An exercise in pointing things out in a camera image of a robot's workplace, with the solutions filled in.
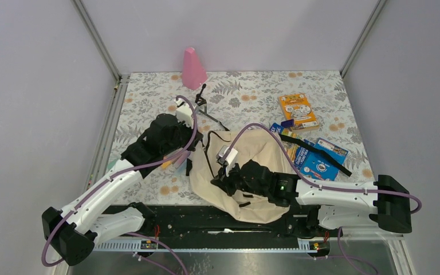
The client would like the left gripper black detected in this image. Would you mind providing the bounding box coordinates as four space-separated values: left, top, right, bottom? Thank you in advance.
162 116 203 155

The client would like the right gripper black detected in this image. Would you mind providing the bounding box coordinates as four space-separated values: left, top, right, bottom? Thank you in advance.
211 159 269 198

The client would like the cream canvas backpack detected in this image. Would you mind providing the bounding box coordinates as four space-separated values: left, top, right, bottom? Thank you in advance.
189 129 303 224

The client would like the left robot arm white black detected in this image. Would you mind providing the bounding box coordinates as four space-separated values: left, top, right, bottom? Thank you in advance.
41 111 202 267

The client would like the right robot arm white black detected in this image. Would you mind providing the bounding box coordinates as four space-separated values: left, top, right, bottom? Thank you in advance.
211 160 413 236

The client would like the pink highlighter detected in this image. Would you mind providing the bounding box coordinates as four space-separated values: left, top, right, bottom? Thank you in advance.
174 151 191 168

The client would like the black folding tripod stand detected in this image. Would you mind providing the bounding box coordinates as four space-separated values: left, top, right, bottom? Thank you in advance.
195 83 230 131

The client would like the pink cone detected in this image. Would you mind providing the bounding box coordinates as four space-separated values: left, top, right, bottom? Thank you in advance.
182 47 207 90

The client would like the blue Treehouse book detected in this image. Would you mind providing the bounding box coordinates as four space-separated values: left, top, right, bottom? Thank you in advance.
270 123 302 162

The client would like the mint green tube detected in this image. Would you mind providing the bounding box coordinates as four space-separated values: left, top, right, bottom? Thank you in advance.
107 159 118 171

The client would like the blue round-logo book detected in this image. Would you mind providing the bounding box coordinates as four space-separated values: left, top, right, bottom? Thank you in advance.
293 138 351 181

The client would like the purple small block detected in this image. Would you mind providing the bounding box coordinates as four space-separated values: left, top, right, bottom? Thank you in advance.
281 119 294 128

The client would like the orange children's book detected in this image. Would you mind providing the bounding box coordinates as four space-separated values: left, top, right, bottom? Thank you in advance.
278 93 320 133

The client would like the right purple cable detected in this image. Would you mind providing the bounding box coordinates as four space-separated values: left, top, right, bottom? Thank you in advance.
219 122 423 215

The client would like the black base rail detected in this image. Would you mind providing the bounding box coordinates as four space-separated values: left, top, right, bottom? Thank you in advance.
113 204 342 252

